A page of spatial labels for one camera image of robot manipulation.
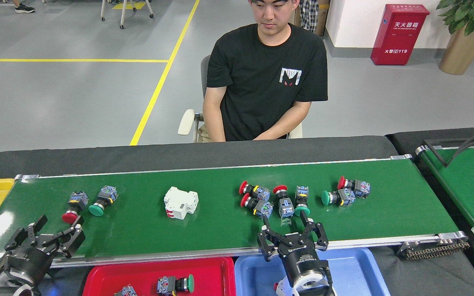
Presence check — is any red plastic tray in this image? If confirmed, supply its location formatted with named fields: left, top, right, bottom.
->
left=83, top=257, right=237, bottom=296

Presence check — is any walking person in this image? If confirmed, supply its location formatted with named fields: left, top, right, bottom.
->
left=0, top=0, right=36, bottom=19

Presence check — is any white circuit breaker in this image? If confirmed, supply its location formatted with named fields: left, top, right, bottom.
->
left=163, top=186, right=200, bottom=220

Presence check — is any black cable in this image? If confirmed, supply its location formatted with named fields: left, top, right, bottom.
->
left=423, top=128, right=474, bottom=168

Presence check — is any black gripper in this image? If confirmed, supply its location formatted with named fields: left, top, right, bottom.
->
left=258, top=212, right=329, bottom=284
left=0, top=215, right=86, bottom=284

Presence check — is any background person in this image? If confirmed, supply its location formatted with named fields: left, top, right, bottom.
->
left=301, top=0, right=320, bottom=33

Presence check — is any red fire extinguisher box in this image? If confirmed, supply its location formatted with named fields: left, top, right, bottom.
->
left=371, top=4, right=430, bottom=66

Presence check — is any long green conveyor belt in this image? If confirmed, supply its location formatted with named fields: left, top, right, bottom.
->
left=0, top=154, right=470, bottom=277

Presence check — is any grey office chair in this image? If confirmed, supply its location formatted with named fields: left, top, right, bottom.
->
left=178, top=55, right=303, bottom=143

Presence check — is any blue plastic tray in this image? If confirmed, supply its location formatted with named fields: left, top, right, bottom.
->
left=235, top=248, right=392, bottom=296

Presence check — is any black drive chain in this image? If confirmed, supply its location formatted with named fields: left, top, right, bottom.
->
left=404, top=242, right=471, bottom=260

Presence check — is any potted plant gold pot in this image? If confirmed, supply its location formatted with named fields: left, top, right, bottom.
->
left=437, top=0, right=474, bottom=76

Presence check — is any white wheeled stand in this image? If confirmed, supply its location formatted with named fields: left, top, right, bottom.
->
left=100, top=0, right=154, bottom=29

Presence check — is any brown cardboard box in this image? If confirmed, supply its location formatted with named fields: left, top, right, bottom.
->
left=295, top=0, right=330, bottom=37

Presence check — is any red cap push button switch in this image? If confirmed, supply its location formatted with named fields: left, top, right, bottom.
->
left=239, top=181, right=271, bottom=202
left=273, top=185, right=295, bottom=219
left=240, top=193, right=274, bottom=219
left=62, top=191, right=90, bottom=224
left=337, top=176, right=371, bottom=199

